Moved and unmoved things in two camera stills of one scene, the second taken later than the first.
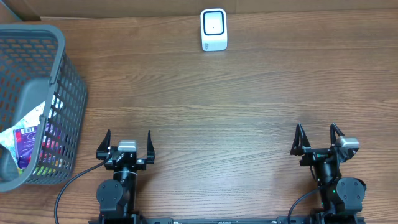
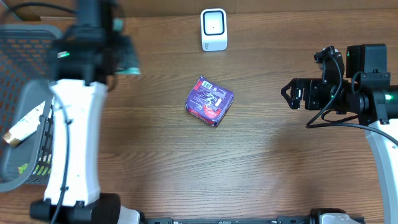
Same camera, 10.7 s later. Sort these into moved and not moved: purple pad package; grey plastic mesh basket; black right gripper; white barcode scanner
Moved: black right gripper; purple pad package
Not moved: grey plastic mesh basket; white barcode scanner
